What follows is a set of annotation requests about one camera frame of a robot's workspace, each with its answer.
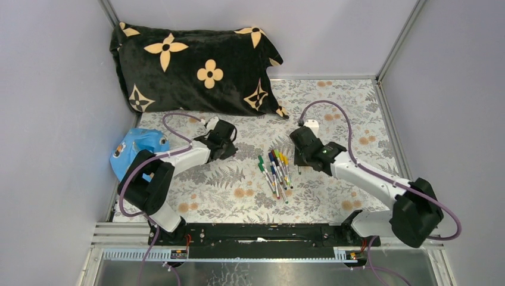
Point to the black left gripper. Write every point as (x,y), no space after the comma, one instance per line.
(231,151)

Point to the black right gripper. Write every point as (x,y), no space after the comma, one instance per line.
(298,161)

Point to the bundle of coloured marker pens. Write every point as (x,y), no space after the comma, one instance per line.
(275,169)

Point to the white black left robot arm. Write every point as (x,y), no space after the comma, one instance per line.
(148,179)

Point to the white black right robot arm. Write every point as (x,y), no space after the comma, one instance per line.
(412,212)

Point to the floral patterned table mat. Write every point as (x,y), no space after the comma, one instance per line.
(235,191)

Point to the black floral pillow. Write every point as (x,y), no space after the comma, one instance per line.
(217,71)

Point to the blue cartoon cloth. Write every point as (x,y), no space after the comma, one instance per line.
(136,140)

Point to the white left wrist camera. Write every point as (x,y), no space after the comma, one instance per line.
(211,123)

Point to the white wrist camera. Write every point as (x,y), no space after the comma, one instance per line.
(313,125)
(211,123)

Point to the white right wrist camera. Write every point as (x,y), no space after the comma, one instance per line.
(313,125)

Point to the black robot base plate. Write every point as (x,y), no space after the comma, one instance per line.
(260,237)

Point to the aluminium frame rail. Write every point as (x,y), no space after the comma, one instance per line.
(120,255)

